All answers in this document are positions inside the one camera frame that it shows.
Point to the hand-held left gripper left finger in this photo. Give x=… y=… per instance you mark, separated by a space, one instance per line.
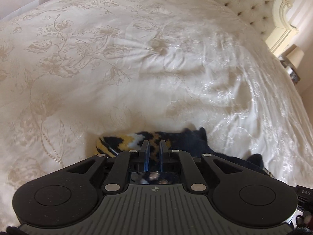
x=146 y=158

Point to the cream shade table lamp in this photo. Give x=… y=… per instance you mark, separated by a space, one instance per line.
x=296 y=55

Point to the cream tufted headboard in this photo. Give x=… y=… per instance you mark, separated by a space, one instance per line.
x=247 y=2

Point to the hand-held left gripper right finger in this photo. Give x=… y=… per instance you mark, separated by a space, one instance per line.
x=161 y=158

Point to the navy yellow patterned knit sweater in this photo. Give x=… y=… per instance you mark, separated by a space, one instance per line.
x=190 y=140

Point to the white floral bedspread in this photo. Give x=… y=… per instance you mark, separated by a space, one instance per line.
x=97 y=53

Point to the white cylindrical speaker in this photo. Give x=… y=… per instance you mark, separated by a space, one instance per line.
x=290 y=70

